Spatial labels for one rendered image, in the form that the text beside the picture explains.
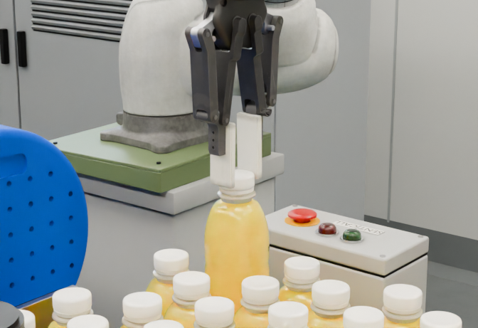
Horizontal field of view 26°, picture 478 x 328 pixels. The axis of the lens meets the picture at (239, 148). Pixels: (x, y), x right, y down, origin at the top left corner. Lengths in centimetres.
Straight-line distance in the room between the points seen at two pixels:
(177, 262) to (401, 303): 25
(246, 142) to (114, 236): 79
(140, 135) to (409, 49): 234
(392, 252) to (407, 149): 298
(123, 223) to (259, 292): 81
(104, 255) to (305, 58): 51
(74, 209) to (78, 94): 212
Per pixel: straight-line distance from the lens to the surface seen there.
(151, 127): 186
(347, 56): 318
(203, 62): 104
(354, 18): 319
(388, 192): 425
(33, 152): 124
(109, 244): 189
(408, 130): 414
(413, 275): 123
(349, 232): 121
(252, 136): 111
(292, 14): 181
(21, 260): 126
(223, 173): 109
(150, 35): 183
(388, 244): 121
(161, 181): 173
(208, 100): 104
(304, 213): 127
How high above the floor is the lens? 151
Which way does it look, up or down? 15 degrees down
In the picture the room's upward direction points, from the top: straight up
